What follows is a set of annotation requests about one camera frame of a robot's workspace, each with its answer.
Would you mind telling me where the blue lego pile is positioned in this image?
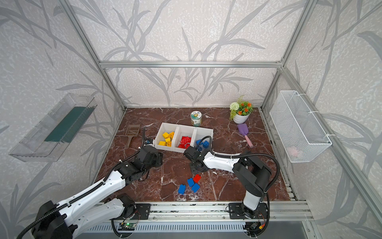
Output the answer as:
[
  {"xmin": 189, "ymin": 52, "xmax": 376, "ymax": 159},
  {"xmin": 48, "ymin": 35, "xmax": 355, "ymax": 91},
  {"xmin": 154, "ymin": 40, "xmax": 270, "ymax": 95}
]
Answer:
[
  {"xmin": 187, "ymin": 178, "xmax": 195, "ymax": 188},
  {"xmin": 202, "ymin": 141, "xmax": 210, "ymax": 148}
]

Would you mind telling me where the red lego pile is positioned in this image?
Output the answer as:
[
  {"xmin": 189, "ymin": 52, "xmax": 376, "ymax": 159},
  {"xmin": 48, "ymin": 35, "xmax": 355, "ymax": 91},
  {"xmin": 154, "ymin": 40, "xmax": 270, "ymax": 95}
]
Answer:
[{"xmin": 193, "ymin": 174, "xmax": 202, "ymax": 183}]

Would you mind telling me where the long red lego brick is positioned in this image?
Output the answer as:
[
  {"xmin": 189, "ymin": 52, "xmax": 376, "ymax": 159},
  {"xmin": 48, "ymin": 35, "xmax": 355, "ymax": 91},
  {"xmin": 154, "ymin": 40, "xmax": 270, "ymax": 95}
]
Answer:
[{"xmin": 180, "ymin": 136, "xmax": 192, "ymax": 145}]

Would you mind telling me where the yellow lego pile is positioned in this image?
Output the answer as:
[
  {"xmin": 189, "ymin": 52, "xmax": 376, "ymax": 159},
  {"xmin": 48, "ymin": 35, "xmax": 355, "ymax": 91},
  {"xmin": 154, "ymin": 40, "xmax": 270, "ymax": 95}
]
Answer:
[{"xmin": 162, "ymin": 132, "xmax": 170, "ymax": 139}]

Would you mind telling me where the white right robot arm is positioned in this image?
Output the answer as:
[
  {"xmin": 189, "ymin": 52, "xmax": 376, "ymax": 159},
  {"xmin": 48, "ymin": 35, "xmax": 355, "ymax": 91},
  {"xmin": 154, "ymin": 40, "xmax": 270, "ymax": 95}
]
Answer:
[{"xmin": 184, "ymin": 146, "xmax": 281, "ymax": 214}]

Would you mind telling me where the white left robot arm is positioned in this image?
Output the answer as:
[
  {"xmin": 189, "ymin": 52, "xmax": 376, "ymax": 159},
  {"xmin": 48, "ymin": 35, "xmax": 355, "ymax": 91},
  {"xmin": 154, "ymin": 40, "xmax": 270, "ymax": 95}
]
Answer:
[{"xmin": 17, "ymin": 143, "xmax": 163, "ymax": 239}]

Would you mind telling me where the white three-compartment bin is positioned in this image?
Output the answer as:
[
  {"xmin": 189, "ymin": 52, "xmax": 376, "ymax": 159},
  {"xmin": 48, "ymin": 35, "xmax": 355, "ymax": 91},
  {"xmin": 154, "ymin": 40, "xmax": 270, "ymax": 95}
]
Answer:
[{"xmin": 153, "ymin": 122, "xmax": 213, "ymax": 153}]

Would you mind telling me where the brown slotted scoop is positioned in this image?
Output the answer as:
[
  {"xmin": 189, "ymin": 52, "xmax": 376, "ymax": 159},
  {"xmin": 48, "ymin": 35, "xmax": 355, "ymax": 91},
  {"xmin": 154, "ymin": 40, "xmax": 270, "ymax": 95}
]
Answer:
[{"xmin": 126, "ymin": 124, "xmax": 140, "ymax": 148}]

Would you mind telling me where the small labelled tin can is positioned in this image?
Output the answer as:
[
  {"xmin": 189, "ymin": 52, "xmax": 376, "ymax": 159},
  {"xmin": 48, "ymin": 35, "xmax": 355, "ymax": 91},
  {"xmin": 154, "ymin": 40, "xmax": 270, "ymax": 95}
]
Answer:
[{"xmin": 191, "ymin": 111, "xmax": 203, "ymax": 127}]

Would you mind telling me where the purple and pink scoop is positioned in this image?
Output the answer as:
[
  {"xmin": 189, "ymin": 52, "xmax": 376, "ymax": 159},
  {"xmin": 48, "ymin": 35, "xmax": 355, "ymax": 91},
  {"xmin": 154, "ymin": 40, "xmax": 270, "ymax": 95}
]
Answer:
[{"xmin": 237, "ymin": 123, "xmax": 254, "ymax": 148}]

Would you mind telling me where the white pot with flowers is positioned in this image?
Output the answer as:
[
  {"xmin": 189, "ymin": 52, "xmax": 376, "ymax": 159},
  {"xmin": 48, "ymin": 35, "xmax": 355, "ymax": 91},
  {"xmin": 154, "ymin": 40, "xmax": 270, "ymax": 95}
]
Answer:
[{"xmin": 229, "ymin": 95, "xmax": 253, "ymax": 124}]

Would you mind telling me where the green mat in tray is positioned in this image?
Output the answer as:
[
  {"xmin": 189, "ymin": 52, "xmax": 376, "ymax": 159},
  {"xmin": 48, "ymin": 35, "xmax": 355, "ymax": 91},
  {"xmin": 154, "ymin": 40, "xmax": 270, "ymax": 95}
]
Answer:
[{"xmin": 44, "ymin": 106, "xmax": 96, "ymax": 143}]

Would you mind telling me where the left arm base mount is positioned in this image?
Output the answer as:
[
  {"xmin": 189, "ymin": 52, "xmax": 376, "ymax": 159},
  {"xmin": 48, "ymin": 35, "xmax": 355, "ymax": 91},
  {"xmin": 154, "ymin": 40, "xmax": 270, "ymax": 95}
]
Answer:
[{"xmin": 118, "ymin": 203, "xmax": 151, "ymax": 220}]

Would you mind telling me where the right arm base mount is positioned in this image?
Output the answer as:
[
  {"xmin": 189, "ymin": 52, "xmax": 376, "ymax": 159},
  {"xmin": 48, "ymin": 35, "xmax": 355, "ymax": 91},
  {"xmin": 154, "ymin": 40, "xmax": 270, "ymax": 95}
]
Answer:
[{"xmin": 227, "ymin": 203, "xmax": 269, "ymax": 220}]

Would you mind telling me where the aluminium front rail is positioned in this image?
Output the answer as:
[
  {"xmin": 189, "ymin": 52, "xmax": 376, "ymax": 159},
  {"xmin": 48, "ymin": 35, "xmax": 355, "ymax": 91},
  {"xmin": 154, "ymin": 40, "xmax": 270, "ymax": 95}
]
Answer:
[{"xmin": 74, "ymin": 201, "xmax": 314, "ymax": 223}]

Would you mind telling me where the clear plastic wall tray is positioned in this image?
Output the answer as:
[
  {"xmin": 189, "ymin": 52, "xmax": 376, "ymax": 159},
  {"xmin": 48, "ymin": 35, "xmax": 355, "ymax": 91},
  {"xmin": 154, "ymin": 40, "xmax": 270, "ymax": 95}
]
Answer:
[{"xmin": 9, "ymin": 93, "xmax": 97, "ymax": 162}]

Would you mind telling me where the white wire mesh basket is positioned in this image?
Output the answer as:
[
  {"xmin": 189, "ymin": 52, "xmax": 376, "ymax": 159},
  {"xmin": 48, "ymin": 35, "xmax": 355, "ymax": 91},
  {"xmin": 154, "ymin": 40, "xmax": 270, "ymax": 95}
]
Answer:
[{"xmin": 270, "ymin": 91, "xmax": 332, "ymax": 163}]

